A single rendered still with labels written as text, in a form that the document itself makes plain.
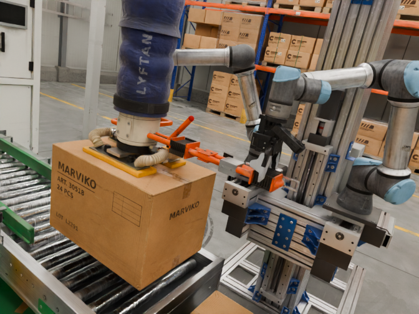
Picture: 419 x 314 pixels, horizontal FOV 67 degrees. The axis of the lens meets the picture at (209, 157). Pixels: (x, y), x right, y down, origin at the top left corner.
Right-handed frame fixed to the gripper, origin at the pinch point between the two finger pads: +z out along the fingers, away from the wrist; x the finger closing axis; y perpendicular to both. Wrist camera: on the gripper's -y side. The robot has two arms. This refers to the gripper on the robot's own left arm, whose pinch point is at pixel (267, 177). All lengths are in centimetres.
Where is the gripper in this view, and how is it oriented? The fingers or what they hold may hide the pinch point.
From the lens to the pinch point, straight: 107.0
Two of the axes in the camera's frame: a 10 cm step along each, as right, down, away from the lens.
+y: -8.1, -3.1, 4.9
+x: -5.5, 1.5, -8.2
